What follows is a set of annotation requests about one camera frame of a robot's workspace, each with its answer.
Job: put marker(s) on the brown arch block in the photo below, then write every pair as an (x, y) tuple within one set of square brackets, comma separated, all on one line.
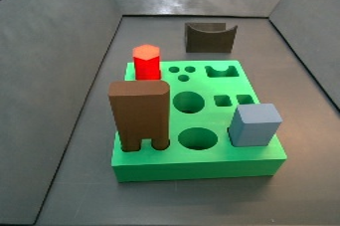
[(141, 110)]

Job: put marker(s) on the black curved cradle stand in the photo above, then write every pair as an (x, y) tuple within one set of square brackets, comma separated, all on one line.
[(208, 37)]

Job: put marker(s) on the green foam shape board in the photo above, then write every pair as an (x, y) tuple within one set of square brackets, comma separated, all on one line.
[(205, 91)]

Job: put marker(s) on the blue cube block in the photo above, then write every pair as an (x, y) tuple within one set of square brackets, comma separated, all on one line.
[(253, 125)]

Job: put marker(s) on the red hexagonal prism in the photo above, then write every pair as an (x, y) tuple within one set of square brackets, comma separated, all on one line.
[(146, 56)]

